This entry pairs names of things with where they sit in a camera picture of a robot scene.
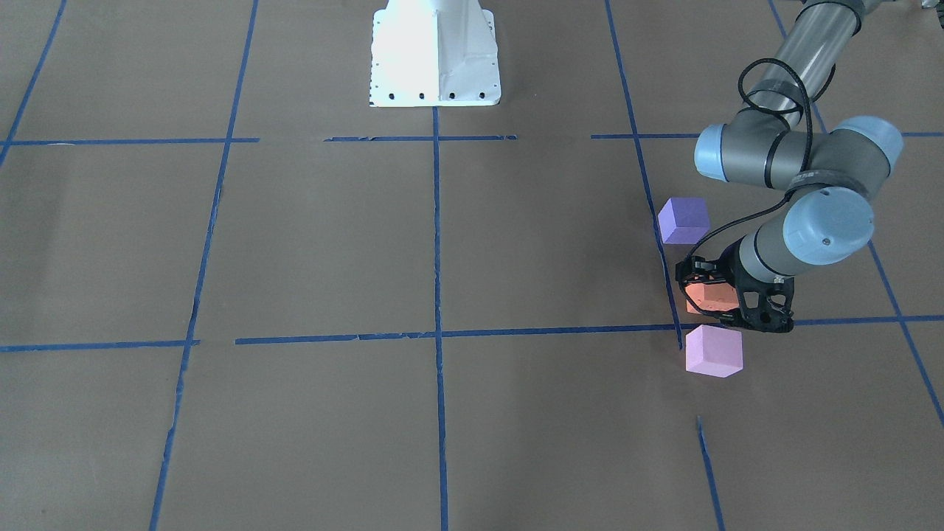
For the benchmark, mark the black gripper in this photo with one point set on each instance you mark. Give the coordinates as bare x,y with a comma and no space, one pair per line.
726,276

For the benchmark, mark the orange foam cube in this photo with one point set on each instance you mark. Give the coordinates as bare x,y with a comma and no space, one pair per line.
720,296

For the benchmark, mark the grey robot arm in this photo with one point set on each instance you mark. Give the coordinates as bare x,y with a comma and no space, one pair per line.
828,180

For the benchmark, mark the pink foam cube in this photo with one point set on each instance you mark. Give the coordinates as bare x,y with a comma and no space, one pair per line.
714,351

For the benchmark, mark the purple foam cube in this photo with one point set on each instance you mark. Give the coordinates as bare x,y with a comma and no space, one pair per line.
684,220

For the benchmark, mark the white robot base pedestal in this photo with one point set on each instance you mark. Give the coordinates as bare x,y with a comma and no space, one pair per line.
434,54

